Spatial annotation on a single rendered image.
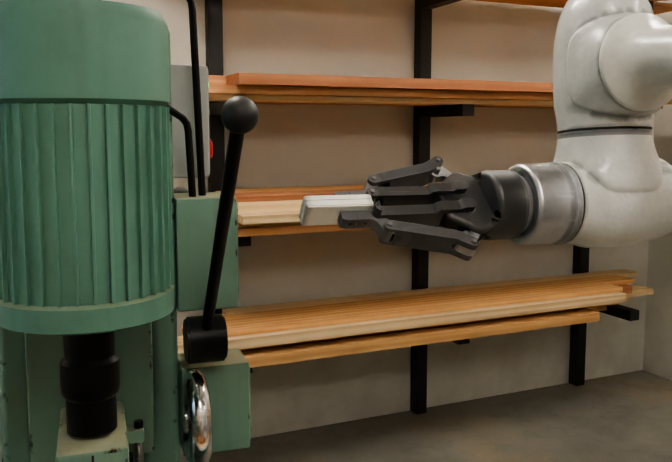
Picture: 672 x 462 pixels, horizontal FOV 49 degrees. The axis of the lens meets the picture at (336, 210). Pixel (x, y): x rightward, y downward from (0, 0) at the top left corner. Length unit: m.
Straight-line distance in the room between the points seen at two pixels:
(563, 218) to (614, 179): 0.07
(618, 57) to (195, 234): 0.55
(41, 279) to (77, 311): 0.04
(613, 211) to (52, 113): 0.57
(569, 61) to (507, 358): 3.28
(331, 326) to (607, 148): 2.22
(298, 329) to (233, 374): 1.92
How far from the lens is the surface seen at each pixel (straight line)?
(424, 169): 0.79
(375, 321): 3.03
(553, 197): 0.79
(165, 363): 1.02
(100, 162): 0.71
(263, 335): 2.84
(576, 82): 0.84
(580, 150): 0.84
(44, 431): 0.94
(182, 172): 1.07
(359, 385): 3.63
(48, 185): 0.71
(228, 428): 1.03
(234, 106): 0.67
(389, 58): 3.50
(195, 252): 0.98
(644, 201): 0.85
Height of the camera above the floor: 1.39
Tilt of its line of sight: 6 degrees down
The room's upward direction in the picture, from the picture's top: straight up
